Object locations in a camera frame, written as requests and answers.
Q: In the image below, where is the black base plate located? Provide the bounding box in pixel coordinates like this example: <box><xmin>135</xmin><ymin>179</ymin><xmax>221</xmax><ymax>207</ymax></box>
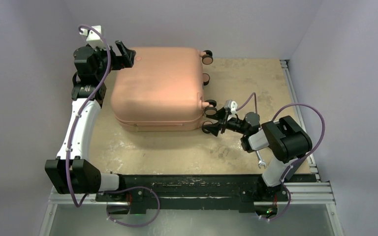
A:
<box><xmin>62</xmin><ymin>175</ymin><xmax>317</xmax><ymax>214</ymax></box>

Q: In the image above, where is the aluminium rail frame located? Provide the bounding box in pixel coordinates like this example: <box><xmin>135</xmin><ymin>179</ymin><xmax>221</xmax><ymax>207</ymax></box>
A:
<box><xmin>45</xmin><ymin>59</ymin><xmax>343</xmax><ymax>236</ymax></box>

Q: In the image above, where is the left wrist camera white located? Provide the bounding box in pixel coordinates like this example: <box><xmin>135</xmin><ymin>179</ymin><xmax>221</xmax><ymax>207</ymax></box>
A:
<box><xmin>79</xmin><ymin>25</ymin><xmax>106</xmax><ymax>50</ymax></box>

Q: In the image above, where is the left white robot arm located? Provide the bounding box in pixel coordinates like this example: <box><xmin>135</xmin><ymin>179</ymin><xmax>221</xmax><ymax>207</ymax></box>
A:
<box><xmin>45</xmin><ymin>41</ymin><xmax>136</xmax><ymax>201</ymax></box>

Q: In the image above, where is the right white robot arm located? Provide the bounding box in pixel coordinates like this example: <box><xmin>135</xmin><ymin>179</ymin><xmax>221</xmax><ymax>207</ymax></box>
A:
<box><xmin>201</xmin><ymin>108</ymin><xmax>313</xmax><ymax>200</ymax></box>

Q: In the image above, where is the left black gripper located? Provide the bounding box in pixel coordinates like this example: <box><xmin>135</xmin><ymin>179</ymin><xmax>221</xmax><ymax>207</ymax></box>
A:
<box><xmin>91</xmin><ymin>41</ymin><xmax>135</xmax><ymax>81</ymax></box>

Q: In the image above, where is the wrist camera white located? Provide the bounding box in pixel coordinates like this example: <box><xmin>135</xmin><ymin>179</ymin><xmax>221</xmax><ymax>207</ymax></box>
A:
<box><xmin>223</xmin><ymin>99</ymin><xmax>238</xmax><ymax>115</ymax></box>
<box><xmin>79</xmin><ymin>25</ymin><xmax>106</xmax><ymax>50</ymax></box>

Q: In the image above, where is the silver wrench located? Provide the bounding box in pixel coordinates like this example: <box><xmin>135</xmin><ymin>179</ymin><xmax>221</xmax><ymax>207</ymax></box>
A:
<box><xmin>255</xmin><ymin>150</ymin><xmax>267</xmax><ymax>169</ymax></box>

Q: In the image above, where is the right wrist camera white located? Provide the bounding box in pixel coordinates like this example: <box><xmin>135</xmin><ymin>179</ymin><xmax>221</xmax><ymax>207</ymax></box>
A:
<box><xmin>223</xmin><ymin>99</ymin><xmax>238</xmax><ymax>115</ymax></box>

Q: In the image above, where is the pink suitcase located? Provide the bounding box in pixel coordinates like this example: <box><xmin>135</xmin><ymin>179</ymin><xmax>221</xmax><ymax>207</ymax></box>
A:
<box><xmin>110</xmin><ymin>47</ymin><xmax>214</xmax><ymax>132</ymax></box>

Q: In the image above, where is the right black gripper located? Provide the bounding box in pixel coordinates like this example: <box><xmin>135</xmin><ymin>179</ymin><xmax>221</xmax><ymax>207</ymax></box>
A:
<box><xmin>202</xmin><ymin>107</ymin><xmax>248</xmax><ymax>136</ymax></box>

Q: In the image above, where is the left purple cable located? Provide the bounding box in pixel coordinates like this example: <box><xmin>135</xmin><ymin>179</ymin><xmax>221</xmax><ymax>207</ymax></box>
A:
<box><xmin>65</xmin><ymin>25</ymin><xmax>161</xmax><ymax>228</ymax></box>

